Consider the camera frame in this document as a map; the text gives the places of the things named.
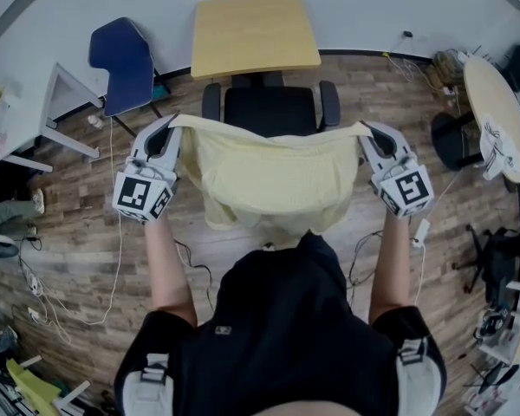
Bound white printed bag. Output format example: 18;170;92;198
478;119;517;181

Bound white table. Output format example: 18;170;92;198
0;62;106;173

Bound round wooden table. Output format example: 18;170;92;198
462;55;520;185

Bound person's black shirt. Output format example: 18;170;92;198
112;231;450;416

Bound black floor cable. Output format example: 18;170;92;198
348;230;385;289
172;238;214;315

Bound pale yellow garment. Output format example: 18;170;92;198
169;113;372;238

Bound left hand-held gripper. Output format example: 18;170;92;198
112;115;184;225

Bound long white cable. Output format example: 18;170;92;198
47;117;125;327

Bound black swivel chair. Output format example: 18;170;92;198
452;225;520;305

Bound black and white gadget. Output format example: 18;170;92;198
474;309;510;342

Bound person's left forearm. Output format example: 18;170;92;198
145;214;198;327

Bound black office chair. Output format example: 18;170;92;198
201;81;341;139

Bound person's right forearm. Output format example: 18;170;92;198
369;212;418;322

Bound brown woven basket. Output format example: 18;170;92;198
432;49;465;88

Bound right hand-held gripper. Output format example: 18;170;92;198
356;120;436;221

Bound blue plastic chair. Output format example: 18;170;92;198
88;16;172;138

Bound lime green sheet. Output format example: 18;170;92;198
6;357;62;416

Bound white shoulder strap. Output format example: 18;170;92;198
396;338;445;416
119;353;172;416

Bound white power adapter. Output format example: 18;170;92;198
413;218;432;248

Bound yellow wooden square table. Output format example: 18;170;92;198
190;0;322;81

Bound black round stool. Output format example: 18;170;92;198
430;111;486;172

